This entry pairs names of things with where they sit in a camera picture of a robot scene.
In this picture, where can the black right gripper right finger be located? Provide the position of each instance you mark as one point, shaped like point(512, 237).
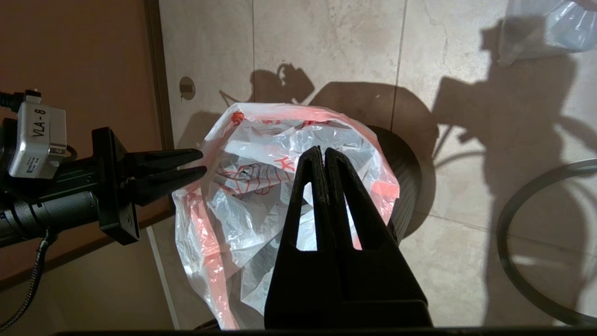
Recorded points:
point(382, 275)

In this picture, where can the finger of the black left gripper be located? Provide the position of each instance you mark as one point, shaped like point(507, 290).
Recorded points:
point(158, 161)
point(158, 186)

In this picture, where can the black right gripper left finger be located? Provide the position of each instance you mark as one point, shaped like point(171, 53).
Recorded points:
point(298, 275)

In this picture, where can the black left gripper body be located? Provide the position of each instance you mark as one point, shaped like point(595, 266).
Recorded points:
point(112, 196)

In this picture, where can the white liner bag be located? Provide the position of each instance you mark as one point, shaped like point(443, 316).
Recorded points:
point(224, 205)

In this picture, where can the black trash bin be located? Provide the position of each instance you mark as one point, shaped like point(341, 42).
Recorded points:
point(406, 177)

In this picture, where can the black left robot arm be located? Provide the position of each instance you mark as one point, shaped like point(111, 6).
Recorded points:
point(51, 210)

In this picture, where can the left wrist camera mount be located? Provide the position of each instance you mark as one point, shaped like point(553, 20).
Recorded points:
point(37, 140)

